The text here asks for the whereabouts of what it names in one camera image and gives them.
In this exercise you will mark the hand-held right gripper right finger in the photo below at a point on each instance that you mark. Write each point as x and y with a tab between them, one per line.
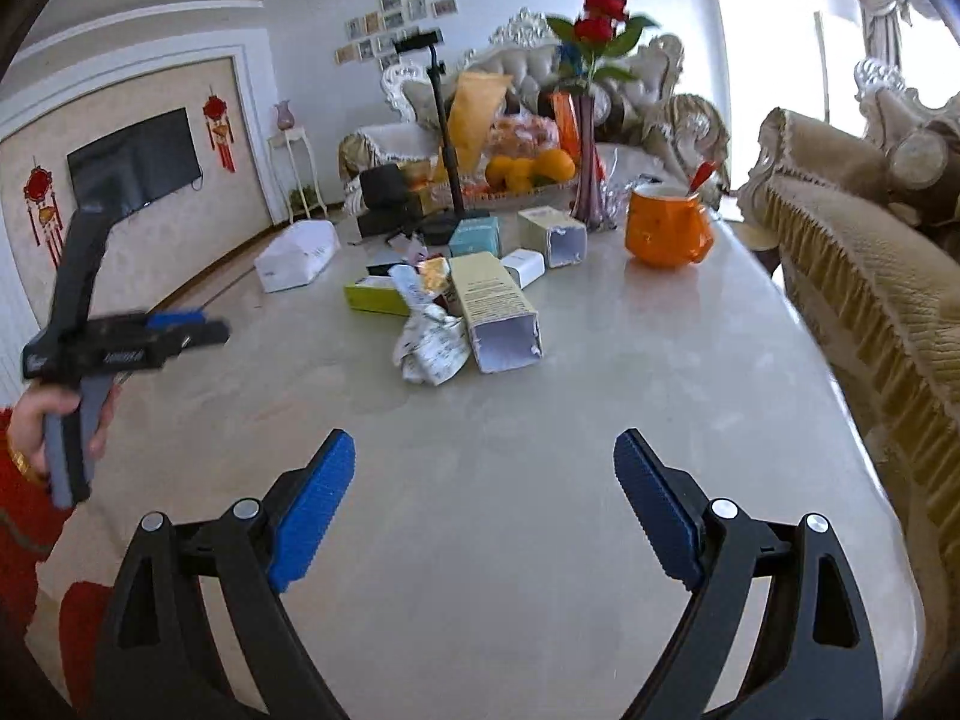
660	510

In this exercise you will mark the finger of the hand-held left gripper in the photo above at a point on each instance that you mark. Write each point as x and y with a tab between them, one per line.
176	317
199	335

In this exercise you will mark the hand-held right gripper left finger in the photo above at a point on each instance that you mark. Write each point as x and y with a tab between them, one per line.
315	510

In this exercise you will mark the white paper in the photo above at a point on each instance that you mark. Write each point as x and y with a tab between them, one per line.
431	349

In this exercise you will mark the tall beige carton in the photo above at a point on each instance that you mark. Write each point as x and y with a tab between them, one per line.
495	300

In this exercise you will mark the person's left forearm red sleeve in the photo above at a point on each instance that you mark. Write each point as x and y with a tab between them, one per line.
15	532

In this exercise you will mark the person's left hand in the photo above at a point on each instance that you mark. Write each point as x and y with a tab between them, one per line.
34	416

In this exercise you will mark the red hanging knot ornament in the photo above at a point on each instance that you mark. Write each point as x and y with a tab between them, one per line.
41	199
217	131

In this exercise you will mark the pink tissue box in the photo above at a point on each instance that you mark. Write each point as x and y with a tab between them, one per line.
296	259

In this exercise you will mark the white carved coffee table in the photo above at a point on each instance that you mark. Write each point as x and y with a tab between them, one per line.
525	420

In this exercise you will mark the yellow green flat box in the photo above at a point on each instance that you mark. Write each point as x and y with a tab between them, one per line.
367	298

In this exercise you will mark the small green potted plant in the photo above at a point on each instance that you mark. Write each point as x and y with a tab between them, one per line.
307	201

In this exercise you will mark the white side stand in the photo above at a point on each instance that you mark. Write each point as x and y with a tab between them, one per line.
289	139

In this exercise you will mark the pink glass vase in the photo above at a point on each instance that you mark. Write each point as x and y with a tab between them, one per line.
283	116

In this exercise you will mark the gold foil wrapper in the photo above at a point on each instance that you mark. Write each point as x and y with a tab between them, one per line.
435	274

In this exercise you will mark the small white box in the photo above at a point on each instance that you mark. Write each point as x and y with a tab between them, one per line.
525	268

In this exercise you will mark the orange ceramic mug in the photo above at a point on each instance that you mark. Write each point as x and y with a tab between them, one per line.
664	229

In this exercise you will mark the teal box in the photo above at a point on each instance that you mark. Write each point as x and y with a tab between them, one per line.
474	238

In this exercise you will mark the pale green open box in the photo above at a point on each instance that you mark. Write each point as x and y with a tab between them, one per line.
555	236

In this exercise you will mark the beige fringed sofa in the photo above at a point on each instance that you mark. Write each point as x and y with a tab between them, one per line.
847	262

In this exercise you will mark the glass fruit tray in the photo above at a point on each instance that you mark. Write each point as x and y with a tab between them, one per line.
480	195

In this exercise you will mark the black phone stand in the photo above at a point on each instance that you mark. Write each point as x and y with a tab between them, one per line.
439	127

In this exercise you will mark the clear plastic wrap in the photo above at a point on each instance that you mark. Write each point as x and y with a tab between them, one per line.
626	187

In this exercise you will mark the red spoon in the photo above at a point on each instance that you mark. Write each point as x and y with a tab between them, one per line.
701	176

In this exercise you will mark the purple glass vase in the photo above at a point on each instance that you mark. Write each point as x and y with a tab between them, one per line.
591	180

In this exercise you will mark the orange fruit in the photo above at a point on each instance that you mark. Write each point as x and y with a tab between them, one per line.
497	169
519	181
556	163

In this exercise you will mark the orange snack packet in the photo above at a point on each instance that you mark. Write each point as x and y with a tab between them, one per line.
564	124

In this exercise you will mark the white carved tufted sofa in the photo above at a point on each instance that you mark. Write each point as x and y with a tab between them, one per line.
525	71

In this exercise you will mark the brown beige round cushion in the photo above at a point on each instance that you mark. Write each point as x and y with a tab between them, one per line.
919	157

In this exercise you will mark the carved tufted long sofa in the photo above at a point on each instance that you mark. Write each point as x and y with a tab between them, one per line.
892	101

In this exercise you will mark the red rose bunch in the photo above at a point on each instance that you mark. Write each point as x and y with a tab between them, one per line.
596	30

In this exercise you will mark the grey draped curtain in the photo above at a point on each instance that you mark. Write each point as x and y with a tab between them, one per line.
889	22

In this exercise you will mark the black wall television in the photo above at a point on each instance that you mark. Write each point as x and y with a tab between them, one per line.
135	161

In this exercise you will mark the group of wall photo frames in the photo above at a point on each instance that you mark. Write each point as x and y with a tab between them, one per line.
390	26

